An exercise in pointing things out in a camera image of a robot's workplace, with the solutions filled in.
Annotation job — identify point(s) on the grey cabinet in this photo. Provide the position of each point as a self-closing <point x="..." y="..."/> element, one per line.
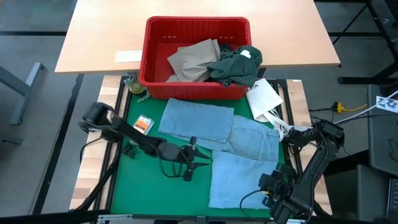
<point x="382" y="140"/>

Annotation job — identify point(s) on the small pineapple plant ornament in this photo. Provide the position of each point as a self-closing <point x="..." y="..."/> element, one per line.
<point x="136" y="87"/>

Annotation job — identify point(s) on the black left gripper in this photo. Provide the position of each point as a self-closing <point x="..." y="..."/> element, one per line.
<point x="174" y="152"/>

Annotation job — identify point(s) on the orange and white box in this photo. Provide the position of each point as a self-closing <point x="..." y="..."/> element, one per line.
<point x="143" y="124"/>

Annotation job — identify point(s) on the black desk frame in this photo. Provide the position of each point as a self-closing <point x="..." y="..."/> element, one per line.
<point x="357" y="80"/>

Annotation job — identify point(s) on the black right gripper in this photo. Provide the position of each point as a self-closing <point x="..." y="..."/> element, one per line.
<point x="280" y="191"/>

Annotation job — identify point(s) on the dark green sweatshirt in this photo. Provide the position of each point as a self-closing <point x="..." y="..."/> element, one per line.
<point x="237" y="67"/>

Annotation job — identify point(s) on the light wooden table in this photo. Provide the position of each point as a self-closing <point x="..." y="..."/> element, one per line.
<point x="102" y="31"/>

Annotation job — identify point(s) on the dark grey box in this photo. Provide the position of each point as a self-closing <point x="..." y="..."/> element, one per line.
<point x="357" y="193"/>

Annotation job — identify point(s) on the small black bracket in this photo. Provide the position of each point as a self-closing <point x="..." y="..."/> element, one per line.
<point x="129" y="150"/>

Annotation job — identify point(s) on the green table mat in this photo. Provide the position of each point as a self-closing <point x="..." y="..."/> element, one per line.
<point x="140" y="193"/>

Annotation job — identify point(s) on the light blue denim jeans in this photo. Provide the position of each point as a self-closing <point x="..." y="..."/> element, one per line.
<point x="242" y="146"/>

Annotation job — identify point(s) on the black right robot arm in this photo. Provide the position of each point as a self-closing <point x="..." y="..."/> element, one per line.
<point x="314" y="161"/>

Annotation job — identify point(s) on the white paper label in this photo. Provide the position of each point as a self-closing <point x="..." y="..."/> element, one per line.
<point x="128" y="56"/>

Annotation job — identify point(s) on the grey metal table leg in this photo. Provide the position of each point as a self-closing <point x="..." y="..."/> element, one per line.
<point x="21" y="84"/>

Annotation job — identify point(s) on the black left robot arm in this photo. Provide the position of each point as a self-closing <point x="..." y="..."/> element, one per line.
<point x="130" y="133"/>

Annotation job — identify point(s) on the red plastic laundry bin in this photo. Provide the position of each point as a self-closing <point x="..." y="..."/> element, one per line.
<point x="186" y="31"/>

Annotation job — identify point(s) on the tan folded garment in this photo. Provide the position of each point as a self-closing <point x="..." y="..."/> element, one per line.
<point x="192" y="60"/>

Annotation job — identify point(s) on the white logo sign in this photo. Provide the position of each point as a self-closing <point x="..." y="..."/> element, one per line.
<point x="387" y="104"/>

